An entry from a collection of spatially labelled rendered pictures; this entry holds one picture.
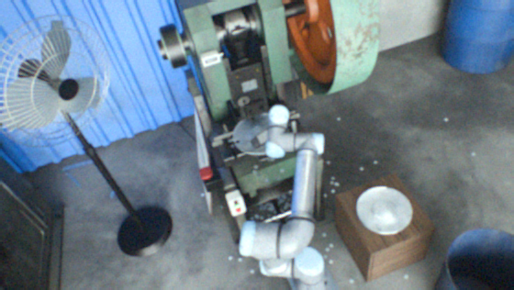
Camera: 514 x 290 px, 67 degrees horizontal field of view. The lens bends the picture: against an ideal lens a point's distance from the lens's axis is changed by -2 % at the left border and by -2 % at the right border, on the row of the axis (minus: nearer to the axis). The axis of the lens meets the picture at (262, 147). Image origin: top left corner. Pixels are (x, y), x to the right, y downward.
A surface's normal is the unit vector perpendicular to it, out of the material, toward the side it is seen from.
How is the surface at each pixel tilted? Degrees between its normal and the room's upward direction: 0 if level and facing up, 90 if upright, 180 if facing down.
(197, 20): 45
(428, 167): 0
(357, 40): 86
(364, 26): 79
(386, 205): 0
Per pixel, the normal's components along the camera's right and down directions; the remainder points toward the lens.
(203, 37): 0.33, 0.66
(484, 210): -0.14, -0.67
